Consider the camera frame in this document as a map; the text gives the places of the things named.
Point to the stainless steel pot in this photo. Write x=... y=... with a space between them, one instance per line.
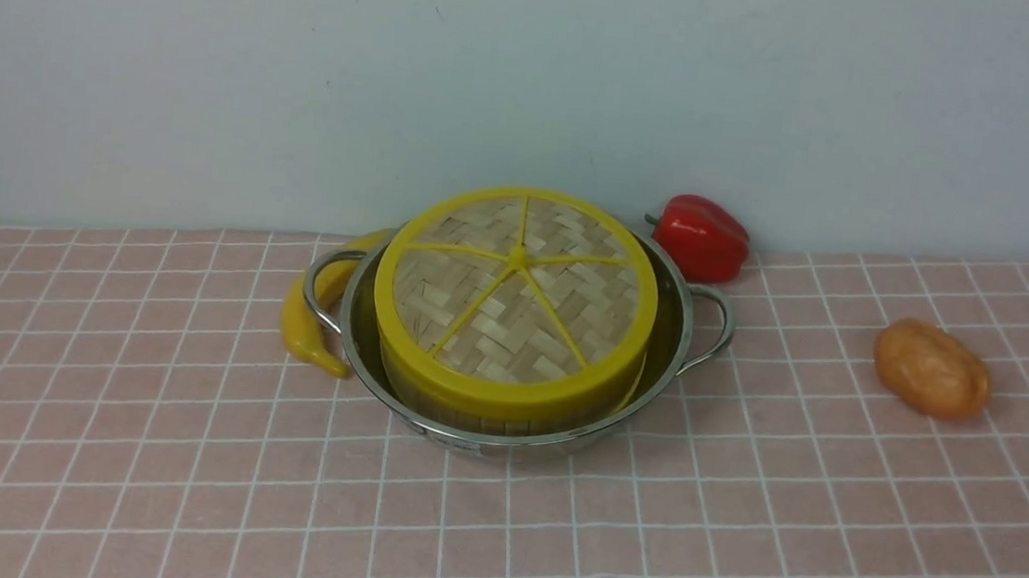
x=354 y=337

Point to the red bell pepper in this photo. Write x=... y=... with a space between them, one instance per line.
x=705 y=241

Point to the yellow banana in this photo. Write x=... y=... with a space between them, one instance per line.
x=326 y=285

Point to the yellow bamboo steamer basket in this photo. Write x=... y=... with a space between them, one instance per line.
x=533 y=385

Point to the pink checkered tablecloth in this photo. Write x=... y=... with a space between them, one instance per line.
x=152 y=426

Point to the yellow bamboo steamer lid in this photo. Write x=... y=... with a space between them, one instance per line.
x=518 y=257

